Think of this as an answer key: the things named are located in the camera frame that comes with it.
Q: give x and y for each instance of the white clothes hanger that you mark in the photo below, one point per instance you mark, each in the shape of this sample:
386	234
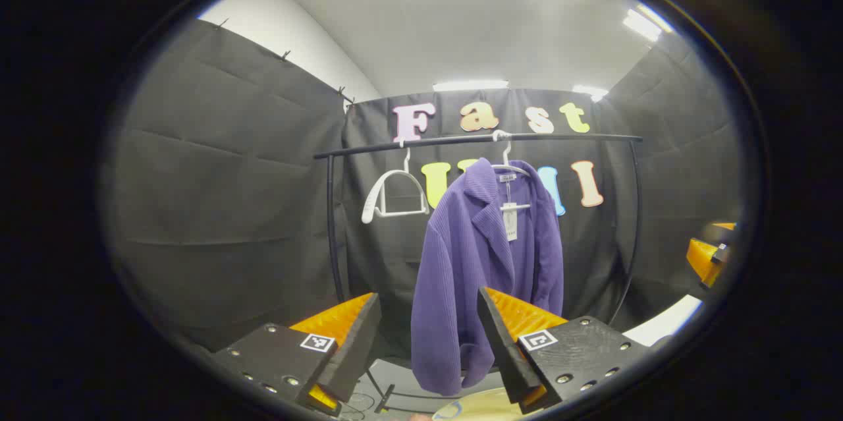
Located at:
369	203
506	152

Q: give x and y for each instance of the beige laundry hamper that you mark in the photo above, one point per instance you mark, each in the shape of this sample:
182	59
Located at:
477	406

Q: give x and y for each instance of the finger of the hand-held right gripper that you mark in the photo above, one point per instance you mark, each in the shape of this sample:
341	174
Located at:
721	231
703	259

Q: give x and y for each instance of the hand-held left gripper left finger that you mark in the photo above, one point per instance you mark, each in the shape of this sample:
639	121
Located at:
359	335

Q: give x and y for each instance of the purple ribbed jacket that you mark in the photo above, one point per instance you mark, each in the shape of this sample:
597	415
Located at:
461	263

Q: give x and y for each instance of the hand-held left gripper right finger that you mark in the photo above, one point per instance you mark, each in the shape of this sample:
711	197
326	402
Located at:
502	342

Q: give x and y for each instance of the ceiling light panel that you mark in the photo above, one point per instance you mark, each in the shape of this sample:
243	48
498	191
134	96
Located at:
469	85
591	91
642	24

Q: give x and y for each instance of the black clothes rack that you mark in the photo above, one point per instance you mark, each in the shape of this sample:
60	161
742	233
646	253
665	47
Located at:
435	142

